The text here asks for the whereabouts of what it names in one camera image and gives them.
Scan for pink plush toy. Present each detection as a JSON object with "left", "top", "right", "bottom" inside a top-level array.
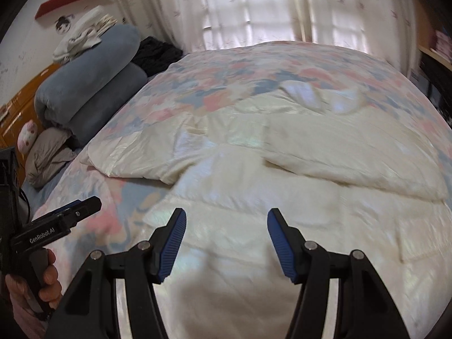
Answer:
[{"left": 17, "top": 119, "right": 38, "bottom": 155}]

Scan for wooden bookshelf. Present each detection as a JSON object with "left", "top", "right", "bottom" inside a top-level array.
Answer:
[{"left": 414, "top": 3, "right": 452, "bottom": 114}]

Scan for white floral curtain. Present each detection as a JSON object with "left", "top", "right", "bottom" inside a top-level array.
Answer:
[{"left": 116, "top": 0, "right": 418, "bottom": 74}]

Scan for black fuzzy cushion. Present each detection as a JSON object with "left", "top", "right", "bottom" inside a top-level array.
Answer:
[{"left": 131, "top": 37, "right": 183, "bottom": 77}]

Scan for cream shiny puffer coat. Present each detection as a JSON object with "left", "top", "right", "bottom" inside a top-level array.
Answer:
[{"left": 83, "top": 88, "right": 451, "bottom": 338}]

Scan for person's left hand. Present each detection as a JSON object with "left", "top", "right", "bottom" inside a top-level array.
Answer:
[{"left": 5, "top": 249, "right": 62, "bottom": 338}]

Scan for white folded clothes pile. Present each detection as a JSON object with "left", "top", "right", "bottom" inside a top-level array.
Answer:
[{"left": 52, "top": 5, "right": 117, "bottom": 64}]

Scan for pastel patchwork bedspread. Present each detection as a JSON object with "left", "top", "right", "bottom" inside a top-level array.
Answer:
[{"left": 41, "top": 42, "right": 451, "bottom": 287}]

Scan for grey pillow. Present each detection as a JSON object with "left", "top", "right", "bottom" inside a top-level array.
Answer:
[{"left": 25, "top": 127, "right": 77, "bottom": 189}]

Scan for pink storage boxes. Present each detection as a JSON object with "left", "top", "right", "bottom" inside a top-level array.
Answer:
[{"left": 435, "top": 30, "right": 452, "bottom": 60}]

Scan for orange wooden headboard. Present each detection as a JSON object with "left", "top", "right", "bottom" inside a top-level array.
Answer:
[{"left": 0, "top": 62, "right": 63, "bottom": 184}]

